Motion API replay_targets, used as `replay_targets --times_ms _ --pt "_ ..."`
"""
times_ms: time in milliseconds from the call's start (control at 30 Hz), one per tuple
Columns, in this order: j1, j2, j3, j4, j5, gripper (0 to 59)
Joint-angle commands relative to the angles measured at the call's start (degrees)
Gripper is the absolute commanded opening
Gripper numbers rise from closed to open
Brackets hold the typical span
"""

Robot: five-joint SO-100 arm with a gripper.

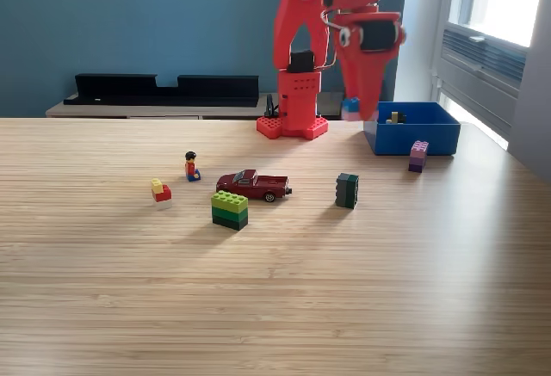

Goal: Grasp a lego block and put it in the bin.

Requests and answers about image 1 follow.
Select blue and pink brick stack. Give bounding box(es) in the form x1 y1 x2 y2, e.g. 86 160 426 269
342 96 362 122

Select grey and dark green bricks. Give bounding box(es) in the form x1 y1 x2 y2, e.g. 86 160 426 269
334 172 361 210

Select blue plastic box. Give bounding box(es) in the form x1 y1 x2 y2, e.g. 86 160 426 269
362 101 461 157

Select purple brick stack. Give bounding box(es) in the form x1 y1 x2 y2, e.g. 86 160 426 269
407 139 430 174

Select grey window heating unit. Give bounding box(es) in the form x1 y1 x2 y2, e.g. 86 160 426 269
432 22 529 139

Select bright window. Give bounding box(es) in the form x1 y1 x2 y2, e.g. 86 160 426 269
447 0 551 48

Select dark red toy pickup car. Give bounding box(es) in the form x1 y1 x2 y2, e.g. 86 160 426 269
215 169 294 204

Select toy figure red shirt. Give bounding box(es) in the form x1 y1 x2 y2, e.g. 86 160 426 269
183 151 202 182

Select green brick stack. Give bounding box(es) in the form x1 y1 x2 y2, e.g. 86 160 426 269
210 189 250 231

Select black long shelf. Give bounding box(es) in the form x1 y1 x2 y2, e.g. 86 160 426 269
63 73 261 108

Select pale wooden sideboard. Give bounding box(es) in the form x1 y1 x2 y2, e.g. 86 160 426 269
45 91 345 121

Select yellow red white brick stack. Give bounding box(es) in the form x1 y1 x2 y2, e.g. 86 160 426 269
150 177 173 211

